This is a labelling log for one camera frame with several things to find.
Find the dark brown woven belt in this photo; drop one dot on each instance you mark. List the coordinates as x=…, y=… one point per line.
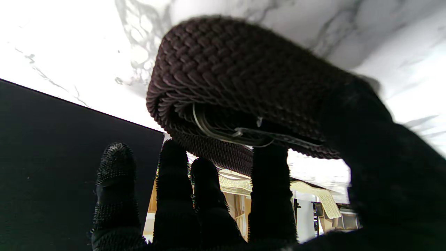
x=237, y=69

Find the beige woven belt double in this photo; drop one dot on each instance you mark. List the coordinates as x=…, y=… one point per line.
x=324, y=198

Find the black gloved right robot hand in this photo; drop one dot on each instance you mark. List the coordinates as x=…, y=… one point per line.
x=400, y=191

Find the black belt storage box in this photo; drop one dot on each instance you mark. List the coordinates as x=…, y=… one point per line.
x=62, y=167

